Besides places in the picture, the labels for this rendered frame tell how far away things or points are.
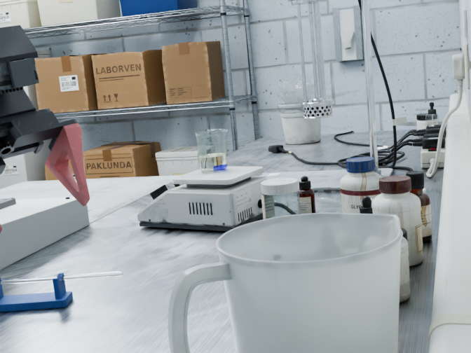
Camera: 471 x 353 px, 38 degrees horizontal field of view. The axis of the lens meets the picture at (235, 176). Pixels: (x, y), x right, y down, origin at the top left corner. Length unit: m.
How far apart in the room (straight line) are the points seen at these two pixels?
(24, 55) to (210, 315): 0.34
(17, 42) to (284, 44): 2.92
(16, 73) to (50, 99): 2.96
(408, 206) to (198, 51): 2.50
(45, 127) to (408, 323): 0.41
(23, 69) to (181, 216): 0.56
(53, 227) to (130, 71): 2.29
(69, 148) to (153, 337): 0.21
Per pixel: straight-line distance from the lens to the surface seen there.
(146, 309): 0.82
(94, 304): 0.86
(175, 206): 1.15
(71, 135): 0.72
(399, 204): 0.87
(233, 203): 1.09
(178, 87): 3.33
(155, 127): 3.79
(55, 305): 0.87
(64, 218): 1.22
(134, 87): 3.43
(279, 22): 3.54
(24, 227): 1.13
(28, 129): 0.70
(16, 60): 0.66
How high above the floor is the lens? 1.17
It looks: 10 degrees down
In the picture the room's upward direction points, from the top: 5 degrees counter-clockwise
